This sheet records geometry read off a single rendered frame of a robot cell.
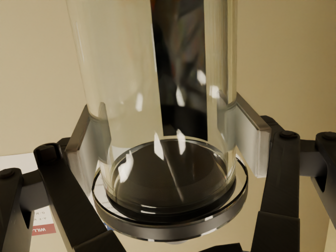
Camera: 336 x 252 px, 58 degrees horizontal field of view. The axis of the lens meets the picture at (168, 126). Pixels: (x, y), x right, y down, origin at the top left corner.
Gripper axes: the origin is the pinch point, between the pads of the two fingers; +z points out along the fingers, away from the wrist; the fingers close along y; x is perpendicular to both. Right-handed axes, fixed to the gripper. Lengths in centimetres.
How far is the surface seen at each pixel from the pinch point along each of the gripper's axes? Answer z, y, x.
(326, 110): 58, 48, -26
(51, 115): 56, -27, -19
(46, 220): 56, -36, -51
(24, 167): 56, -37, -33
